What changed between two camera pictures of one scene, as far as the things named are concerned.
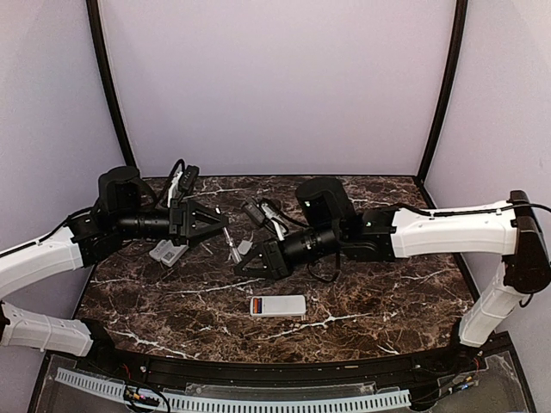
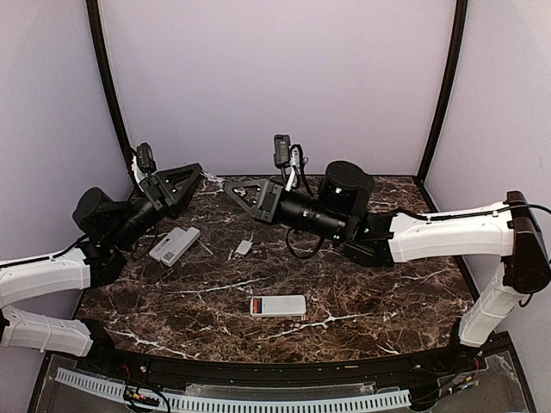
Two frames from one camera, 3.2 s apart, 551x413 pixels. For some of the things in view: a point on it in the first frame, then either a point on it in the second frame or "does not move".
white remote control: x=280 y=305 does not move
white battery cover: x=244 y=246 does not move
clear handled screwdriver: x=233 y=250 to x=212 y=176
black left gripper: x=182 y=216 to x=160 y=189
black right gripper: x=272 y=256 to x=266 y=203
